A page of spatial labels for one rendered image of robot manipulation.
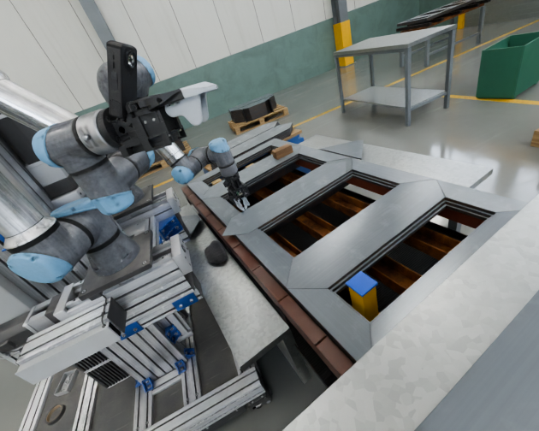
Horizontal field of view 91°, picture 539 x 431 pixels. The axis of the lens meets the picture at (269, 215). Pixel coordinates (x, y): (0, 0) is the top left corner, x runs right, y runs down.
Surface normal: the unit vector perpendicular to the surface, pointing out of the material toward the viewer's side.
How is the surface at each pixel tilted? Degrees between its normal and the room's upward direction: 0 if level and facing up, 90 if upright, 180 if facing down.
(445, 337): 0
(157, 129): 82
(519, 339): 0
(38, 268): 98
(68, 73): 90
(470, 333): 0
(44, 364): 90
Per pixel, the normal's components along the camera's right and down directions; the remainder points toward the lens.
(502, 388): -0.29, -0.79
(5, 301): 0.36, 0.44
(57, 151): -0.07, 0.59
